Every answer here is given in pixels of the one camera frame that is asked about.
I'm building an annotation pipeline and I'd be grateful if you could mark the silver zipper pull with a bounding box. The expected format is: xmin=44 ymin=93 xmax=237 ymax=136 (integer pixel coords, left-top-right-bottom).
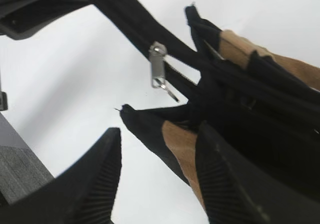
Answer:
xmin=148 ymin=41 xmax=180 ymax=103

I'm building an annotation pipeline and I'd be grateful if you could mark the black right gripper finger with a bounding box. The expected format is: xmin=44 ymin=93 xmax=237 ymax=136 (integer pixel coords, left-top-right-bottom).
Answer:
xmin=195 ymin=122 xmax=320 ymax=224
xmin=0 ymin=127 xmax=122 ymax=224

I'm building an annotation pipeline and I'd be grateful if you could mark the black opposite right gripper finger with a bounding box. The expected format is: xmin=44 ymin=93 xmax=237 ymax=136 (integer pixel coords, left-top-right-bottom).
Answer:
xmin=0 ymin=0 xmax=95 ymax=40

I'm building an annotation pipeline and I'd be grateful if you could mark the black bag with tan handles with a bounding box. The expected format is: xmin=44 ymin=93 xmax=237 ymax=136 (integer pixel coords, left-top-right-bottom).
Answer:
xmin=91 ymin=0 xmax=320 ymax=201

